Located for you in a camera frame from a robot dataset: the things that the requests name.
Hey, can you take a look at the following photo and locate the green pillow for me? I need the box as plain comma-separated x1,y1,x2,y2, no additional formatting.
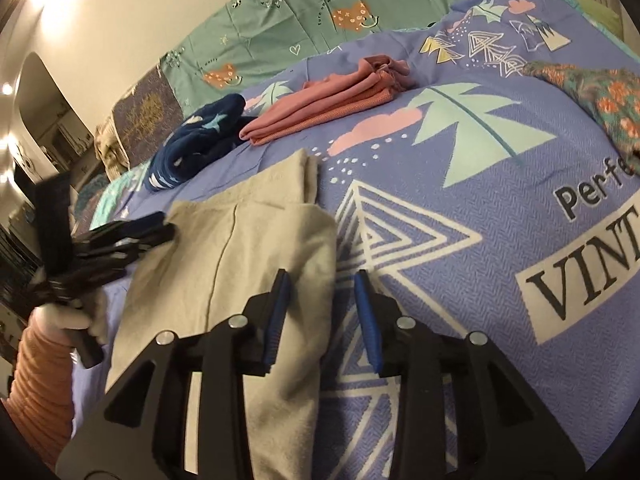
570,0,622,37

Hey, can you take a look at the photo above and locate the person's left hand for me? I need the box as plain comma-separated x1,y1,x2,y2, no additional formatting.
37,290,108,356

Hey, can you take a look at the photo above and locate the floral patterned garment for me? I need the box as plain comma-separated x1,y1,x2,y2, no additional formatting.
522,60,640,161

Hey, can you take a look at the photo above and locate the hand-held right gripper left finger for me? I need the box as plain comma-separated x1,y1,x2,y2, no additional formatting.
57,268,293,480

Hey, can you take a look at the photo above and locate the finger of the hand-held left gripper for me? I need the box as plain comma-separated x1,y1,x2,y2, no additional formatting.
75,211,168,246
65,225,177,286

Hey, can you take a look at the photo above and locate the blue printed blanket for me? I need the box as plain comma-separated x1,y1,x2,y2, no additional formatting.
70,0,640,480

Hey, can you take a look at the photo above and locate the pink folded garment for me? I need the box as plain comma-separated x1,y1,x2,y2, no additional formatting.
239,71,401,147

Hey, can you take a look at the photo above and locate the navy fleece garment with stars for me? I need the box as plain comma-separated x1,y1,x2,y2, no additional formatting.
145,92,261,193

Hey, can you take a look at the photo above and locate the mauve garment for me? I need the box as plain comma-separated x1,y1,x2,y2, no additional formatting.
356,54,412,95

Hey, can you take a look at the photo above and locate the green printed sheet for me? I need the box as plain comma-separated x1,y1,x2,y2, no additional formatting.
160,0,486,106

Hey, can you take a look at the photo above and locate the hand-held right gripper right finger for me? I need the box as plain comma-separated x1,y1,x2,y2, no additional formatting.
353,270,586,480

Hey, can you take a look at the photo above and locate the beige plush cloth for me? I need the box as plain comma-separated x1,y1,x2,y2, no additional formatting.
95,125,132,182

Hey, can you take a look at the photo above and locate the beige garment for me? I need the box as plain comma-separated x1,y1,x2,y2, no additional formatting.
102,149,338,480

